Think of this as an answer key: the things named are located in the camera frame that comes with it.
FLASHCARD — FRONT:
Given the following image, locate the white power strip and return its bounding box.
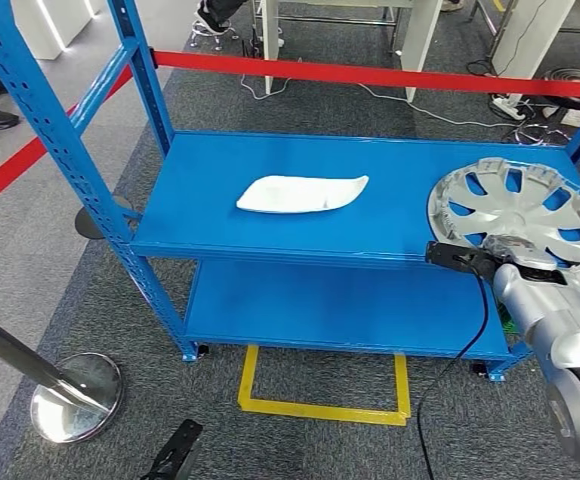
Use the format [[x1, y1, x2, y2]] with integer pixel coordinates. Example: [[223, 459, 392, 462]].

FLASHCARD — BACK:
[[491, 94, 527, 121]]

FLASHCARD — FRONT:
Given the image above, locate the white plastic trim part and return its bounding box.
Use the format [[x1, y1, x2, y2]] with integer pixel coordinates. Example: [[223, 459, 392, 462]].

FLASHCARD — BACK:
[[236, 174, 370, 215]]

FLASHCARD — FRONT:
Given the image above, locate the white table leg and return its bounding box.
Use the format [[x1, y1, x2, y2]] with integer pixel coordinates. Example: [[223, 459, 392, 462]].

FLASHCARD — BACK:
[[399, 0, 443, 103], [489, 0, 576, 82]]

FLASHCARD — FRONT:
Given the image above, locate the chrome stanchion post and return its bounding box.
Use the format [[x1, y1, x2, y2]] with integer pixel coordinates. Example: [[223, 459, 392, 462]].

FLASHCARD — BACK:
[[0, 305, 123, 444]]

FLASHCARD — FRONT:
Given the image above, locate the black camera cable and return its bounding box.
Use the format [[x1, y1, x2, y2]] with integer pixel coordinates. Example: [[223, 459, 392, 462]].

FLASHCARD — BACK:
[[416, 271, 491, 480]]

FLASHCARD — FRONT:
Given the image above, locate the silver wheel hubcap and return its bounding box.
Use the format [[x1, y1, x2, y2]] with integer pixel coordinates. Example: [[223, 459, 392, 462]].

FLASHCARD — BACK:
[[427, 157, 580, 290]]

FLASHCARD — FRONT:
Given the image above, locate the black round stool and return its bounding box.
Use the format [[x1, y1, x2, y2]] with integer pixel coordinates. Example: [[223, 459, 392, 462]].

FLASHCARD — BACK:
[[542, 68, 580, 111]]

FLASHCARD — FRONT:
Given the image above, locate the black stanchion post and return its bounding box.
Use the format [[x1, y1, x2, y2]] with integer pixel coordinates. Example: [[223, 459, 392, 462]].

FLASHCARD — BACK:
[[73, 195, 134, 241]]

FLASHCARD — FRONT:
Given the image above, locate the blue metal shelf rack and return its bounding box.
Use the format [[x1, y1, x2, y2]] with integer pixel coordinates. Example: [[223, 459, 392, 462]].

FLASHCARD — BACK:
[[0, 0, 580, 384]]

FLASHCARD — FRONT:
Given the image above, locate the white floor cable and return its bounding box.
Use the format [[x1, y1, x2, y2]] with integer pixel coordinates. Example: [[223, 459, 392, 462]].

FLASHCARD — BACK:
[[239, 72, 516, 130]]

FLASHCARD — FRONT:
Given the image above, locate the red barrier belt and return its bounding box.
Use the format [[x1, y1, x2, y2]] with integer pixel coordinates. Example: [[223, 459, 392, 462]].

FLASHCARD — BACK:
[[0, 66, 134, 219], [150, 50, 580, 101]]

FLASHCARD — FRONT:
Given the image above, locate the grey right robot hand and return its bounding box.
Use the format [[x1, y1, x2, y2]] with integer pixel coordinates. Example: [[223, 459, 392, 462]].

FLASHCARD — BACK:
[[480, 233, 540, 264]]

